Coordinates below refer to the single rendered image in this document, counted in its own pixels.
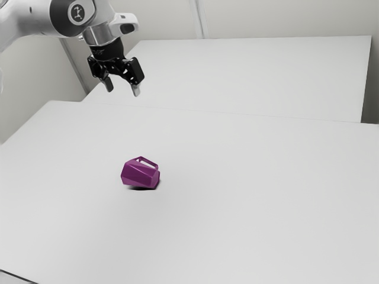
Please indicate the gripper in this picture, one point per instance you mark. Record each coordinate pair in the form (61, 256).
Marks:
(108, 51)

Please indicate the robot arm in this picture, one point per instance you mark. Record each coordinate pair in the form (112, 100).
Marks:
(35, 20)

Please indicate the purple faceted mug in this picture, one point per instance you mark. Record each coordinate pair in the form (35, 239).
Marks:
(139, 176)

